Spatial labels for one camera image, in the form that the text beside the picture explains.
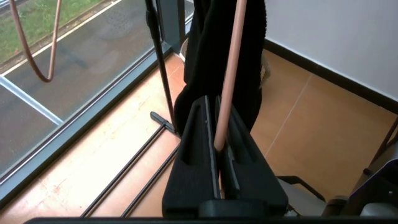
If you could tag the black clothes rack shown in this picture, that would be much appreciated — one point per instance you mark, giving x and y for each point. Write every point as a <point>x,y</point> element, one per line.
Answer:
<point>157,46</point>

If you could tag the window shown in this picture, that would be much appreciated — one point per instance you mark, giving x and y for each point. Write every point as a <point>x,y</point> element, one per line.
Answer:
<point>93,77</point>

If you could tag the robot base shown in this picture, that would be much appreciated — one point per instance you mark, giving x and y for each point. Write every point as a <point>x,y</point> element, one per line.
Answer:
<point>306,199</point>

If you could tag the white laundry basket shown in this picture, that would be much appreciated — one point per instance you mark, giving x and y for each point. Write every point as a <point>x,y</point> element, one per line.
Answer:
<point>183,51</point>

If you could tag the black shorts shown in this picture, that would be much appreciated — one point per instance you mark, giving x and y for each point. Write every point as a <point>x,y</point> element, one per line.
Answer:
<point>205,62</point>

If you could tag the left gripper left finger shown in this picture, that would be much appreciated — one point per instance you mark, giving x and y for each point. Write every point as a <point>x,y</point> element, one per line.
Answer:
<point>186,186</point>

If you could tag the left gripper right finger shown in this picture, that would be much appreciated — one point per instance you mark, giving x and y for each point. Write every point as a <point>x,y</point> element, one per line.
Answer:
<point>255,186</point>

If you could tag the pink clothes hanger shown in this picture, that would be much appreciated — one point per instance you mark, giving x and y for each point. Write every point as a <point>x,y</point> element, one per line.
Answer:
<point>55,37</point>
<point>230,77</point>

